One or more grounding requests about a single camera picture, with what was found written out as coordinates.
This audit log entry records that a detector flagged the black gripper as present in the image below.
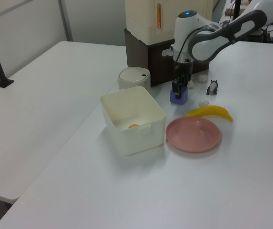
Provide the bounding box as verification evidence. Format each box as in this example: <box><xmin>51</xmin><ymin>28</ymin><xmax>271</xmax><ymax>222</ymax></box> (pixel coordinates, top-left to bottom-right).
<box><xmin>172</xmin><ymin>59</ymin><xmax>194</xmax><ymax>100</ymax></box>

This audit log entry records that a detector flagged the purple foam cube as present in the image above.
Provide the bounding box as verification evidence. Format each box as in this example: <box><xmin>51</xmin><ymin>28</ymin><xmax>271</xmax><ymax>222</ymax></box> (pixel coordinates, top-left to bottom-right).
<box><xmin>170</xmin><ymin>85</ymin><xmax>189</xmax><ymax>106</ymax></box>

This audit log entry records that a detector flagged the pink round plate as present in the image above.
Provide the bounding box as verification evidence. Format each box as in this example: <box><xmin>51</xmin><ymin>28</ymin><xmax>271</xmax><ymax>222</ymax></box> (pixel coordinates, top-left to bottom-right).
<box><xmin>165</xmin><ymin>116</ymin><xmax>221</xmax><ymax>153</ymax></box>

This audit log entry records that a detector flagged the dark brown box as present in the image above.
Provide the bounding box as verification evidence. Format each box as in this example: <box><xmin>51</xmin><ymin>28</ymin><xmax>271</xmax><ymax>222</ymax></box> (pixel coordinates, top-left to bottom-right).
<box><xmin>124</xmin><ymin>28</ymin><xmax>211</xmax><ymax>88</ymax></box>

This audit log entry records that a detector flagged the black and white panda toy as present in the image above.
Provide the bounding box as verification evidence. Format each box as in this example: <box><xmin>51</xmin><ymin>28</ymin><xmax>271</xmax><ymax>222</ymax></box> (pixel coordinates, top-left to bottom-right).
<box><xmin>206</xmin><ymin>80</ymin><xmax>220</xmax><ymax>96</ymax></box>

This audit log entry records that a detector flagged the yellow banana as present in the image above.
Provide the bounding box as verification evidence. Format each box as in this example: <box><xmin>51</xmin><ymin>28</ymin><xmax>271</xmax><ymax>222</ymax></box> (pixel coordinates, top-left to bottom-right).
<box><xmin>185</xmin><ymin>104</ymin><xmax>233</xmax><ymax>123</ymax></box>

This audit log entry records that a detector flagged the small white lidded bin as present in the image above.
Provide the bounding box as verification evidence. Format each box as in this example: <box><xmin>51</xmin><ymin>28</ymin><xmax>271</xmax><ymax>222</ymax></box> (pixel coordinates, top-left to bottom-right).
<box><xmin>117</xmin><ymin>67</ymin><xmax>151</xmax><ymax>93</ymax></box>

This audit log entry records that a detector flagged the cream plastic open container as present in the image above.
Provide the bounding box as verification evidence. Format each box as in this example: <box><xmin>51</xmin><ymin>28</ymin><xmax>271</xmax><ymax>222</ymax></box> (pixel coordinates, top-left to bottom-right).
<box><xmin>100</xmin><ymin>86</ymin><xmax>167</xmax><ymax>157</ymax></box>

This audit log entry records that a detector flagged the large cream plastic cabinet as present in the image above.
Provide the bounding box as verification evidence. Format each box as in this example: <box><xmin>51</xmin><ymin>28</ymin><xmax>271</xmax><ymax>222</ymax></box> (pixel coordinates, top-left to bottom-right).
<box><xmin>124</xmin><ymin>0</ymin><xmax>213</xmax><ymax>45</ymax></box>

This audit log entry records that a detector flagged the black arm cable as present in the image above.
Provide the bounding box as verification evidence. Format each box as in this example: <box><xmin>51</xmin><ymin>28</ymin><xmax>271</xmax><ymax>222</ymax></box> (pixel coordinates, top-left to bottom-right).
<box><xmin>175</xmin><ymin>23</ymin><xmax>222</xmax><ymax>70</ymax></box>

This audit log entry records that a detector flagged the copper cabinet handle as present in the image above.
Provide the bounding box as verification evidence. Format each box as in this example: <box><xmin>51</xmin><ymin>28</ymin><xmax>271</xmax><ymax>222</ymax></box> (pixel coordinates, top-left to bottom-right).
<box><xmin>157</xmin><ymin>3</ymin><xmax>162</xmax><ymax>29</ymax></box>

